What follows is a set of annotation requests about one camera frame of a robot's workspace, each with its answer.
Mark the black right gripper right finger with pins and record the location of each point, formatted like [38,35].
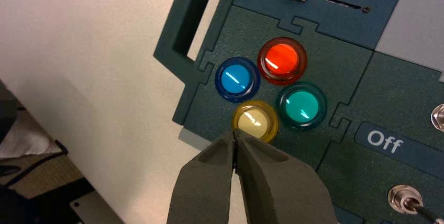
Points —
[277,187]

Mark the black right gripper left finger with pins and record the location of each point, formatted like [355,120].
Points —
[204,187]

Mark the yellow round push button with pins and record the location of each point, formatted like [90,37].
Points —
[255,120]

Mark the green round push button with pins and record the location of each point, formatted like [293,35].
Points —
[301,106]

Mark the blue round push button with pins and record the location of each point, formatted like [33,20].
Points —
[237,79]

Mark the red round push button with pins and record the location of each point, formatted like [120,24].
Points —
[282,60]

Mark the grey metal plate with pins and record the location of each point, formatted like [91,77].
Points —
[95,210]

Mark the grey and blue panel box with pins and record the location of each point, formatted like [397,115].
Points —
[347,76]

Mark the white cloth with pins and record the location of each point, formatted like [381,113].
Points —
[27,139]

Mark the metal toggle switch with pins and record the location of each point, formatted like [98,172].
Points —
[438,117]
[405,200]

